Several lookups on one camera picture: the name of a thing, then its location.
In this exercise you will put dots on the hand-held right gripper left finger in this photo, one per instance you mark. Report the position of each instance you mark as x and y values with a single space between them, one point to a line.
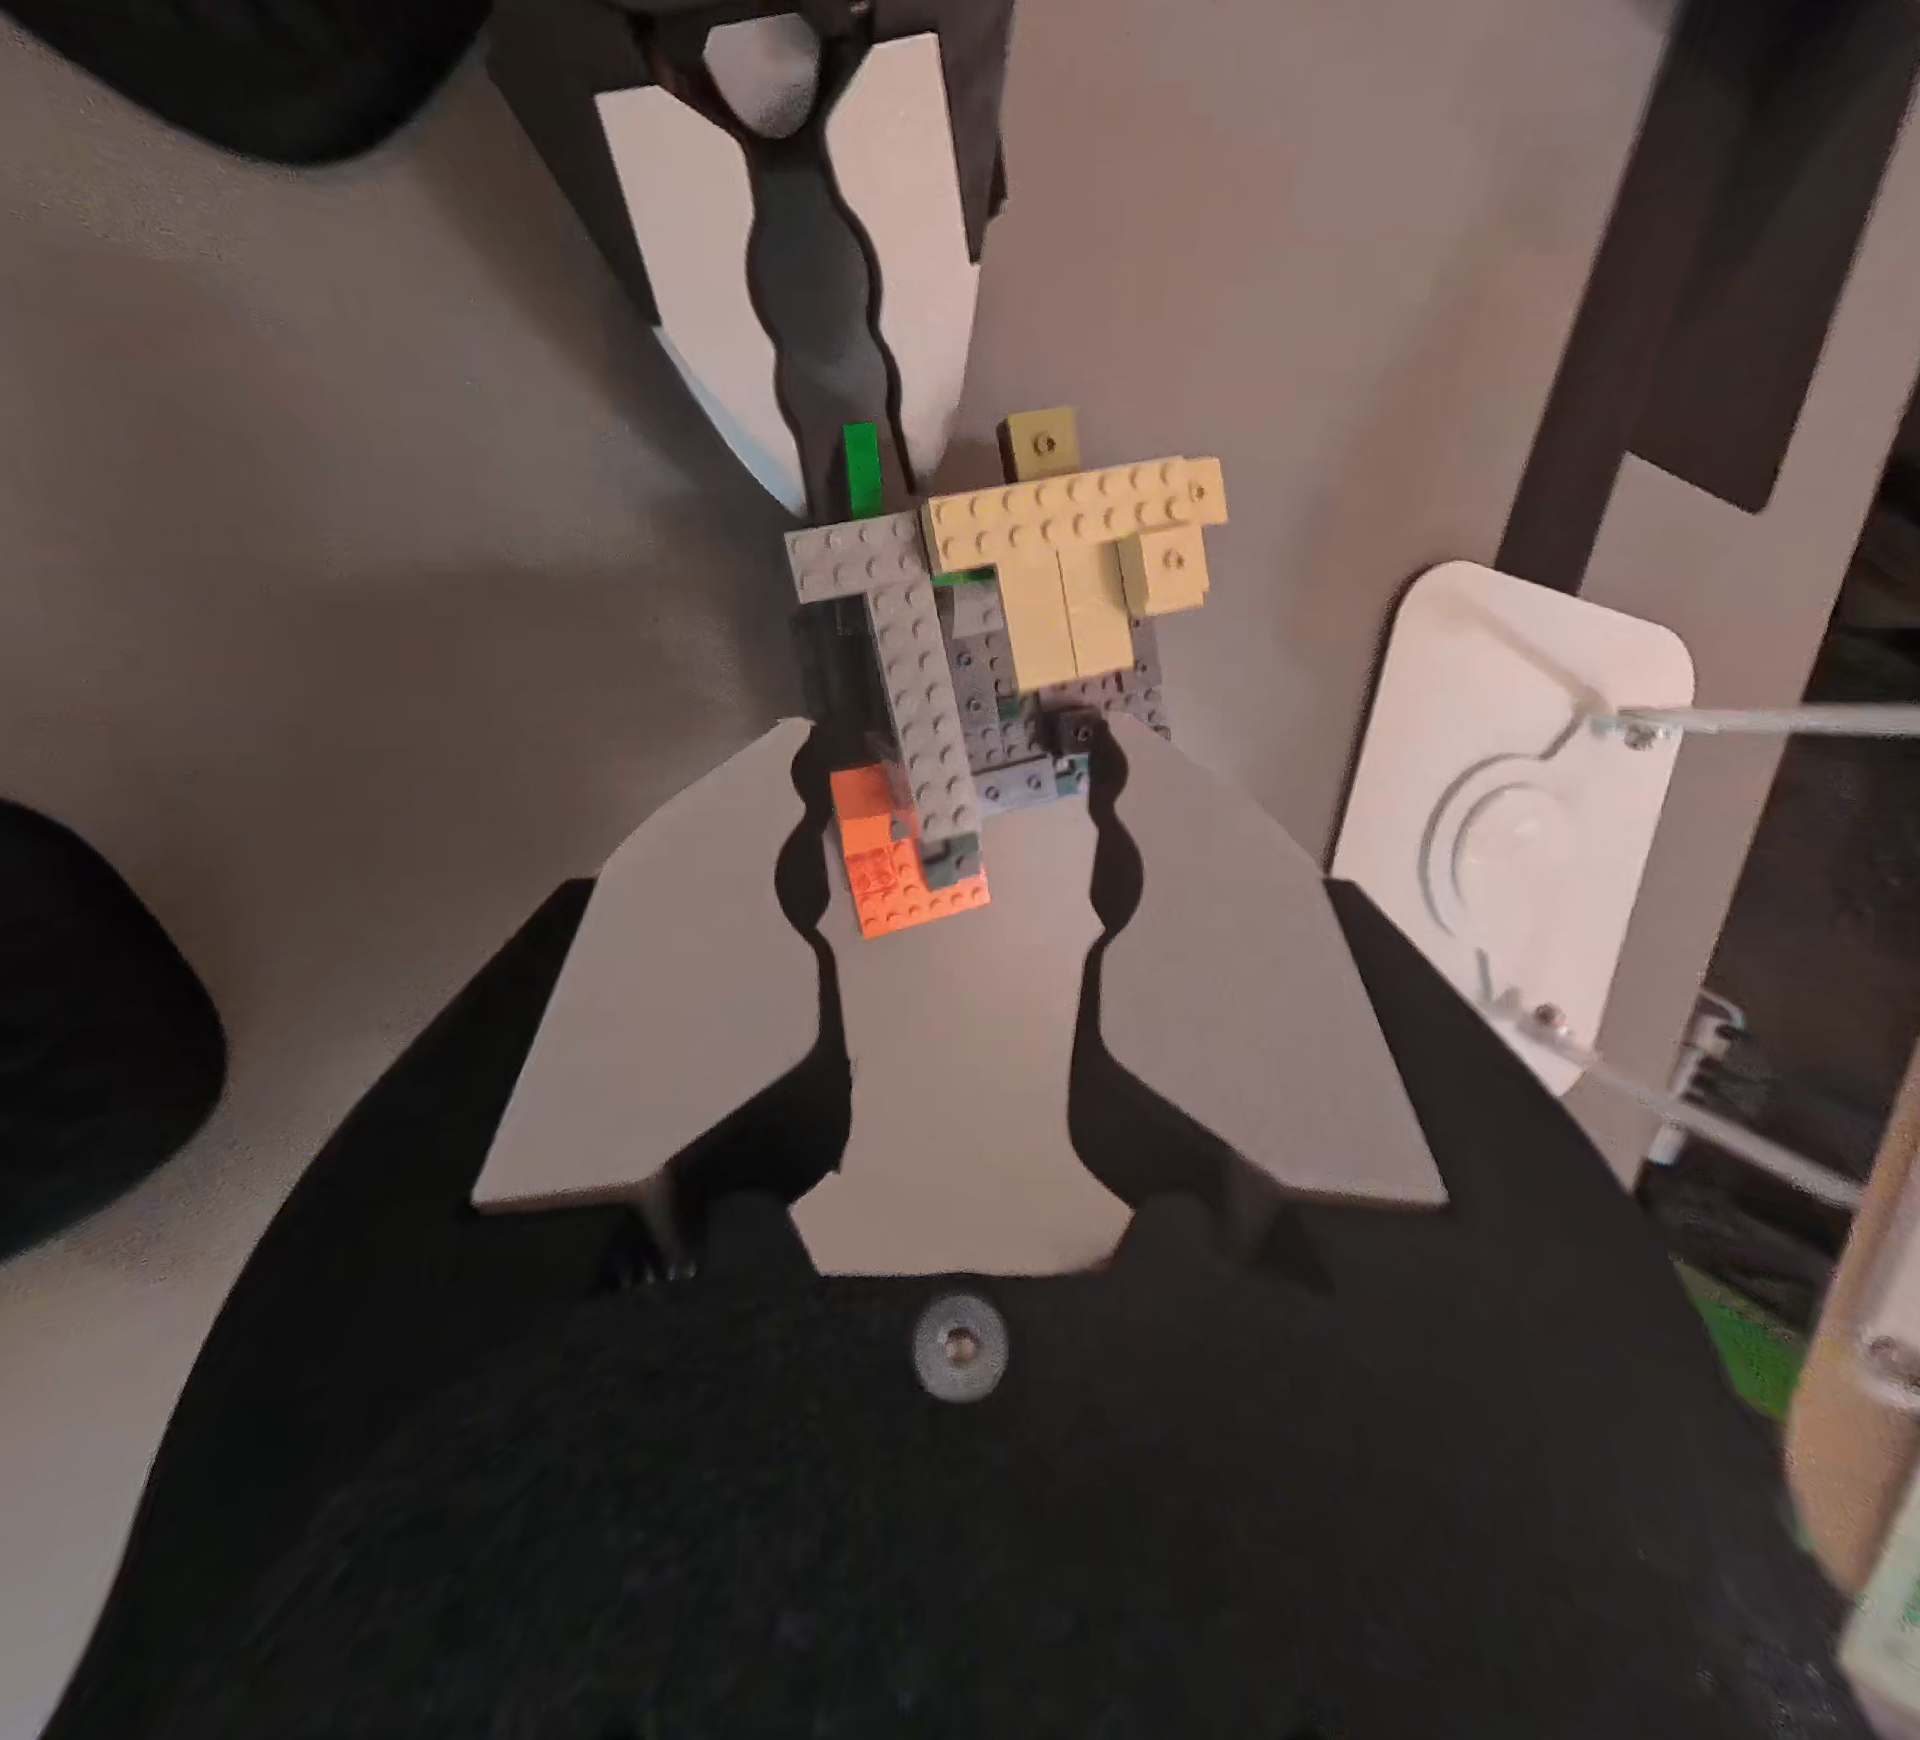
660 1036

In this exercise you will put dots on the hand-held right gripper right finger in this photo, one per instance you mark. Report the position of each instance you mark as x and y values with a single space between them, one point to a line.
1260 1022

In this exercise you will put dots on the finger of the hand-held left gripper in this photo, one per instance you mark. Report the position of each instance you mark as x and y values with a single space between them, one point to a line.
922 196
682 256

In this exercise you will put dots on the long grey studded lego plate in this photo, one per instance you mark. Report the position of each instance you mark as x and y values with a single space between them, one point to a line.
922 720

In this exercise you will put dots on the grey tan lego building model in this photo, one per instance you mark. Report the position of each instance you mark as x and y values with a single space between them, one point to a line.
1065 600

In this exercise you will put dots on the grey desk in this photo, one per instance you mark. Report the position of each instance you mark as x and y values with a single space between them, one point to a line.
1275 196

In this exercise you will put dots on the person's left hand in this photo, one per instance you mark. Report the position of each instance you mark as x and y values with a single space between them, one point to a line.
765 75

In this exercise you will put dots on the white book stand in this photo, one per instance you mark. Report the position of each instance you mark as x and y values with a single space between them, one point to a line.
1499 720

